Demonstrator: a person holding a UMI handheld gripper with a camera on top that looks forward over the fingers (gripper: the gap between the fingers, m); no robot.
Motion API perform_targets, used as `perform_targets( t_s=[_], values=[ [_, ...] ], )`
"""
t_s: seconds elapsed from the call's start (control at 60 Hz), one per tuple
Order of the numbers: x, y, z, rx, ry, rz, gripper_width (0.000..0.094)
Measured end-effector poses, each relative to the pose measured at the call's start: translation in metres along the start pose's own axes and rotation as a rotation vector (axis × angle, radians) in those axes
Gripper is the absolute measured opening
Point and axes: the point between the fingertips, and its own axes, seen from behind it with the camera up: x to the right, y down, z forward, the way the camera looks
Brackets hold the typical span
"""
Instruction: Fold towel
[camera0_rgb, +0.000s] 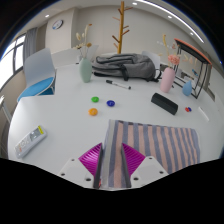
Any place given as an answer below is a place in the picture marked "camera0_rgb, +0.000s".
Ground green vase with dried flowers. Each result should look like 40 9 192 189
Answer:
74 23 94 84

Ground plain white chair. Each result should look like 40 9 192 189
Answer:
141 50 162 72

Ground white chair with blue cushion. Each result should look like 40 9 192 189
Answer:
16 47 58 103

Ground grey backpack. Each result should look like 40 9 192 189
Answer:
91 53 163 83

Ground striped towel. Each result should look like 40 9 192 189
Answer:
99 119 202 190

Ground ceiling light strip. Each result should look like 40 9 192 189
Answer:
136 0 205 44

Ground round ceiling spotlights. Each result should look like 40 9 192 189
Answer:
43 1 196 37

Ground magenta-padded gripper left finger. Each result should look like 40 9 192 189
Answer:
58 142 105 190

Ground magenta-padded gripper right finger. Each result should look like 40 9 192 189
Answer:
120 143 168 189

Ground grey curtain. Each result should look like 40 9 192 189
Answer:
22 27 39 66

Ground black marker pen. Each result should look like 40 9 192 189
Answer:
105 79 132 91

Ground white remote control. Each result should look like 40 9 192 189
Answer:
13 124 48 159

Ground round wall clock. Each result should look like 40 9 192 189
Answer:
51 19 64 31

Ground black-framed orange-top side table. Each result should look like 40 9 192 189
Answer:
173 37 213 100

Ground wooden coat rack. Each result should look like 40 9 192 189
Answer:
111 0 134 55

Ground black oblong case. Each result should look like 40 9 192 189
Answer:
150 92 179 116

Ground pink vase with flowers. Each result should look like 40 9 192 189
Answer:
159 33 182 94

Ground orange round magnet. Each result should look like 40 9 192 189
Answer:
88 107 99 117

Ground window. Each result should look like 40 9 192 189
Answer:
0 33 27 91

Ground blue vase with stems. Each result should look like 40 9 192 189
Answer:
181 68 198 97

